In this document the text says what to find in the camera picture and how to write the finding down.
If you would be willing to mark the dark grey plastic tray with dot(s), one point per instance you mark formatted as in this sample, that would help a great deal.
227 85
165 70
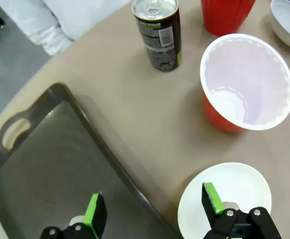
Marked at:
60 169

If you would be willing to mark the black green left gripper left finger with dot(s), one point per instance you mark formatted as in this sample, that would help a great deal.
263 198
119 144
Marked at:
95 216

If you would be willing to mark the red plastic cup white inside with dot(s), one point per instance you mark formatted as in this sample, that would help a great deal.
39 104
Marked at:
224 15
247 82

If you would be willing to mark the person's white clothing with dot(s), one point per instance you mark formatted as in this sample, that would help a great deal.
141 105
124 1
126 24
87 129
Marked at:
45 22

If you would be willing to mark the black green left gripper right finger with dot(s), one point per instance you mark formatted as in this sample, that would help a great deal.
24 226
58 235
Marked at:
211 201

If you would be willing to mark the black beverage can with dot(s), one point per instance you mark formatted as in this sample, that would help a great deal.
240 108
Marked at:
160 37

